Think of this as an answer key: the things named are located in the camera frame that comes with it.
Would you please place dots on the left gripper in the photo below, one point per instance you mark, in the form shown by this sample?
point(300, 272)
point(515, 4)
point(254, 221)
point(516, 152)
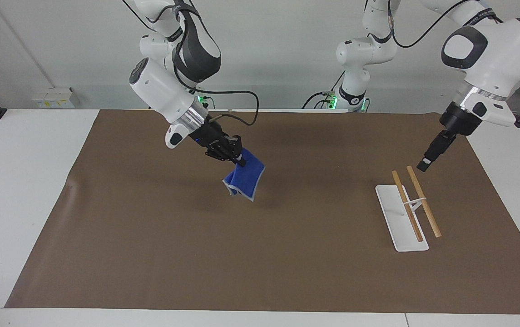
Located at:
point(457, 121)

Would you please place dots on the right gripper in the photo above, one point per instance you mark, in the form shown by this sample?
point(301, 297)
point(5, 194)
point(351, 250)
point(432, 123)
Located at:
point(210, 135)

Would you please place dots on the blue towel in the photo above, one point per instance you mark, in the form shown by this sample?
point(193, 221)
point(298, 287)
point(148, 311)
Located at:
point(246, 175)

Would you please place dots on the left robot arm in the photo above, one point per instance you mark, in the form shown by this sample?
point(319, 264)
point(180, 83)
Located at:
point(491, 50)

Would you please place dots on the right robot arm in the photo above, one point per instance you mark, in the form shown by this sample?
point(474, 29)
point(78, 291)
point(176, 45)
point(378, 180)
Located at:
point(160, 88)

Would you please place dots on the white rack with wooden rods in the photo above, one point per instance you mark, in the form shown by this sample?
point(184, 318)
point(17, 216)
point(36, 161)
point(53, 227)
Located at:
point(400, 218)

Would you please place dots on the white wall box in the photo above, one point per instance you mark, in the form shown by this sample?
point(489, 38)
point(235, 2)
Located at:
point(55, 97)

